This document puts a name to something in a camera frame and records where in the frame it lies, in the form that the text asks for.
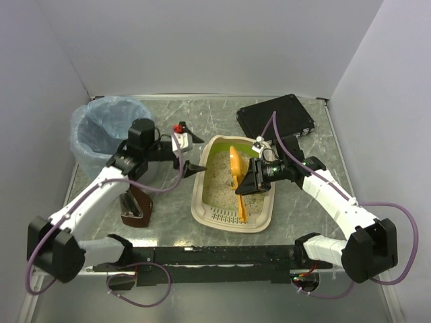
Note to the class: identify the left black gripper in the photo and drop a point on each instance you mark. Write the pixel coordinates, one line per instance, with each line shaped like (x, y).
(165, 153)

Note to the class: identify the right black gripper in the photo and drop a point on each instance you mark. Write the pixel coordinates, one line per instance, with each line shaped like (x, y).
(256, 175)

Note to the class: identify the orange litter scoop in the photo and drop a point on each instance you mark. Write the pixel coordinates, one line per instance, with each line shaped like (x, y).
(239, 168)

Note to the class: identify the beige green litter box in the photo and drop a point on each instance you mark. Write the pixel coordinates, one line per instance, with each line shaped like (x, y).
(214, 202)

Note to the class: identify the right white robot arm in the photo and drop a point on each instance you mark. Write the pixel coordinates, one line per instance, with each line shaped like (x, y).
(369, 246)

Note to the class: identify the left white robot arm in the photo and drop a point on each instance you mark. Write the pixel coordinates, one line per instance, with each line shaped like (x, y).
(56, 245)

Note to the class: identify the black hard case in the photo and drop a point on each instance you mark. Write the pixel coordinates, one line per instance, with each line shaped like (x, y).
(291, 116)

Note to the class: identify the brown leather holder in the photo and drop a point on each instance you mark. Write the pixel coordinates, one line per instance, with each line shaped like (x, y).
(136, 208)

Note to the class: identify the trash bin with blue bag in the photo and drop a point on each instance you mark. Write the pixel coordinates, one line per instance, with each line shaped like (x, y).
(99, 127)

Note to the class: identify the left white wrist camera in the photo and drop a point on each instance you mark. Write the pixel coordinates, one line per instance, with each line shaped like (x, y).
(182, 140)

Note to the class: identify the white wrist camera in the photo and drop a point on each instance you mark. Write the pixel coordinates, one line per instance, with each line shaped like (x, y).
(260, 145)
(182, 140)

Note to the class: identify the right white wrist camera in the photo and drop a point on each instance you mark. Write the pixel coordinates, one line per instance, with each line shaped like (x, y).
(260, 145)

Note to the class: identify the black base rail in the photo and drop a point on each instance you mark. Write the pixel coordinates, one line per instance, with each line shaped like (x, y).
(215, 264)

